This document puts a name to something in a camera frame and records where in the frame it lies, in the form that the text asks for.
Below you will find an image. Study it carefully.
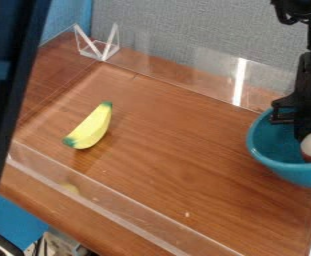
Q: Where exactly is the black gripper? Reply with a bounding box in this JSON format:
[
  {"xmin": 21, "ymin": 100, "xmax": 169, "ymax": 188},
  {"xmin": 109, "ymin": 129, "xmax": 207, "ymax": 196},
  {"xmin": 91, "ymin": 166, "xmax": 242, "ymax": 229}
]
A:
[{"xmin": 271, "ymin": 52, "xmax": 311, "ymax": 141}]

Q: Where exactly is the blue plastic bowl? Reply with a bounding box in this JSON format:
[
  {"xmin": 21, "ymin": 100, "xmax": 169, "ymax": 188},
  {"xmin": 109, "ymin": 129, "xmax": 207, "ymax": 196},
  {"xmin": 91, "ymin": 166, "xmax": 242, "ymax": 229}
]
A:
[{"xmin": 246, "ymin": 108, "xmax": 311, "ymax": 188}]

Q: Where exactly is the black blue robot arm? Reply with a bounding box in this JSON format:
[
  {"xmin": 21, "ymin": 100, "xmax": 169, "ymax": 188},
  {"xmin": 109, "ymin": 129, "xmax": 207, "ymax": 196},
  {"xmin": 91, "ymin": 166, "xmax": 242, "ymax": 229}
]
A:
[{"xmin": 0, "ymin": 0, "xmax": 311, "ymax": 180}]

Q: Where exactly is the clear acrylic back barrier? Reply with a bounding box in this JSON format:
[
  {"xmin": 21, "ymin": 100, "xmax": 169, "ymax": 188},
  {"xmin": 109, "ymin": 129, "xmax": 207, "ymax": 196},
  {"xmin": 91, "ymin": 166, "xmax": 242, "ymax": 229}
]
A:
[{"xmin": 107, "ymin": 48, "xmax": 295, "ymax": 112}]

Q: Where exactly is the clear acrylic barrier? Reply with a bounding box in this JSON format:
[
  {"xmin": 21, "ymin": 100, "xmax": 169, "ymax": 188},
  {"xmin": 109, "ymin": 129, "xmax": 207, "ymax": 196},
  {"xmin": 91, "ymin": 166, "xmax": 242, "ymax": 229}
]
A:
[
  {"xmin": 107, "ymin": 48, "xmax": 295, "ymax": 112},
  {"xmin": 6, "ymin": 142, "xmax": 243, "ymax": 256}
]

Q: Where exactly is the clear acrylic front barrier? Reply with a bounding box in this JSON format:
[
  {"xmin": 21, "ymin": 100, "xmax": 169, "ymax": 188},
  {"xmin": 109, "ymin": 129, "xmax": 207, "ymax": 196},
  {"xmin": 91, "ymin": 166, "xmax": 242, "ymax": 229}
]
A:
[{"xmin": 6, "ymin": 142, "xmax": 243, "ymax": 256}]

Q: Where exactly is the yellow toy banana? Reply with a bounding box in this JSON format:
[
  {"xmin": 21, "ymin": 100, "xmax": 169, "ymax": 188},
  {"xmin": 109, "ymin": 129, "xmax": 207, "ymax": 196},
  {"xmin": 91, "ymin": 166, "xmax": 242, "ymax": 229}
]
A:
[{"xmin": 63, "ymin": 101, "xmax": 112, "ymax": 150}]

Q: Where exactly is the clear acrylic corner bracket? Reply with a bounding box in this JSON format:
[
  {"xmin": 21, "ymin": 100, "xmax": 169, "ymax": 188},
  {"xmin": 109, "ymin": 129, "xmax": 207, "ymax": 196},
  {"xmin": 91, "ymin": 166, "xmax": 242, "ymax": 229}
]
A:
[{"xmin": 73, "ymin": 24, "xmax": 120, "ymax": 62}]

